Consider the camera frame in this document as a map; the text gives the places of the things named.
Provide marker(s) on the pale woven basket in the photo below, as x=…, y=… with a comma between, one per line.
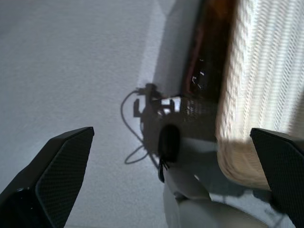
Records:
x=261, y=83

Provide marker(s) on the black robot foot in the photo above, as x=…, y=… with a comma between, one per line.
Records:
x=169, y=145

